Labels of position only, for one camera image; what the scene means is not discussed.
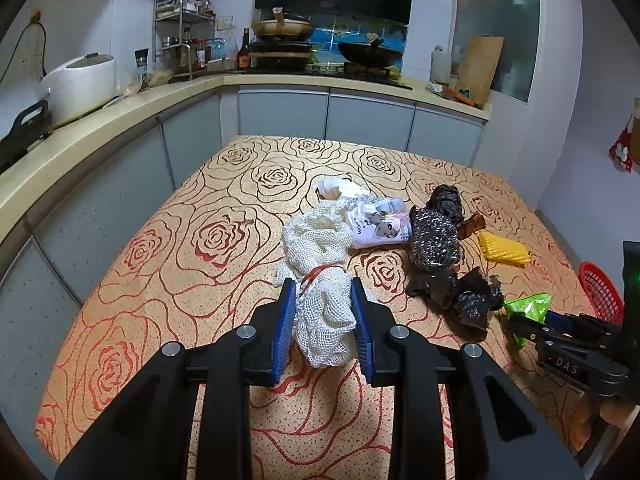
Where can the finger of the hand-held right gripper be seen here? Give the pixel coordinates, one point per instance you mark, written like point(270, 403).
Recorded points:
point(562, 319)
point(530, 329)

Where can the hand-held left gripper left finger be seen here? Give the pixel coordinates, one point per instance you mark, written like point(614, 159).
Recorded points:
point(282, 330)

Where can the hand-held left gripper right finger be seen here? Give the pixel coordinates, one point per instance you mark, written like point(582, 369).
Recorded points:
point(361, 330)

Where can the green plastic wrapper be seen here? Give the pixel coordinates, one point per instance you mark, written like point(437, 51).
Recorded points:
point(530, 305)

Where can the red plastic basket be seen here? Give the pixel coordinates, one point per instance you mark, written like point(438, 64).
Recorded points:
point(597, 285)

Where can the black plastic bag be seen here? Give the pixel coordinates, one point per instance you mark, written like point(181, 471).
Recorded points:
point(445, 200)
point(475, 302)

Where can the dark brown plastic film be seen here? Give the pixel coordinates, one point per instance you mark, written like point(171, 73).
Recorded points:
point(430, 285)

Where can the white mesh net bag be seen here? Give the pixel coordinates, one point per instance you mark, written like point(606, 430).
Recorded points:
point(320, 240)

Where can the white pink tissue packet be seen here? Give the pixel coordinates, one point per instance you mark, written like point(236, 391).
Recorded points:
point(380, 225)

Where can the steel wool scrubber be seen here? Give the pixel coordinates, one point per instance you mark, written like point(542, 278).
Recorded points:
point(432, 240)

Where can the brown plastic wrapper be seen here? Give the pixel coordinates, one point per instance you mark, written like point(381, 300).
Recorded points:
point(472, 226)

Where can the white paper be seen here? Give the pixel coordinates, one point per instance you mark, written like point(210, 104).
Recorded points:
point(340, 187)

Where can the rose-patterned tablecloth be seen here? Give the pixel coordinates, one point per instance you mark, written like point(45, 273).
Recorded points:
point(200, 200)

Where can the red hanging cloth bag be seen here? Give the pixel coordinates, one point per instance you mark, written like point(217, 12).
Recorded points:
point(621, 147)

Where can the grey base cabinets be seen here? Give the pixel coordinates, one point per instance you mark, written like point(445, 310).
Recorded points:
point(280, 115)

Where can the orange kitchen utensil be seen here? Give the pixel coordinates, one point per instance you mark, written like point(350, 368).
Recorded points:
point(457, 95)

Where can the black gas stove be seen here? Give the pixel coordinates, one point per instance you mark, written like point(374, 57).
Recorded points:
point(370, 74)

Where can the wooden cutting board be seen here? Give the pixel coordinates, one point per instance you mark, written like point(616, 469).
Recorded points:
point(480, 70)

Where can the beige kitchen countertop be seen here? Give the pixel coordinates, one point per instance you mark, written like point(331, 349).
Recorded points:
point(150, 100)

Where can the clear plastic bottle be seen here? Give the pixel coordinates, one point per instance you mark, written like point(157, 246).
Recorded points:
point(441, 67)

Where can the black wok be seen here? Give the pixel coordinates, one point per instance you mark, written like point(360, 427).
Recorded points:
point(370, 55)

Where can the dark sauce bottle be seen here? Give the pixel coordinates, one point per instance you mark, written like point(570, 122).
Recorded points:
point(244, 52)

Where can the red label bottle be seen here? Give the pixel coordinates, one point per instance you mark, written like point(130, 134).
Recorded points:
point(200, 55)

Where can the blue printed splash guard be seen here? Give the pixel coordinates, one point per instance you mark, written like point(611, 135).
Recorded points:
point(330, 35)

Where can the tan frying pan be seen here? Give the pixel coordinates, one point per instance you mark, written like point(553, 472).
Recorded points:
point(282, 30)

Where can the frosted glass panel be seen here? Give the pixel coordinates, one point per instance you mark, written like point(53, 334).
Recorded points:
point(500, 10)

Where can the white rice cooker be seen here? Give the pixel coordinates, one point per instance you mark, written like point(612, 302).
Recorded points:
point(80, 85)

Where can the black sandwich maker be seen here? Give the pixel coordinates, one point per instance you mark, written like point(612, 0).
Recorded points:
point(22, 135)

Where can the metal spice rack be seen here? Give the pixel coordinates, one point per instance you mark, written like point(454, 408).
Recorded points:
point(180, 5)

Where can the white wall socket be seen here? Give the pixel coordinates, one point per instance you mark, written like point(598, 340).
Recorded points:
point(225, 22)

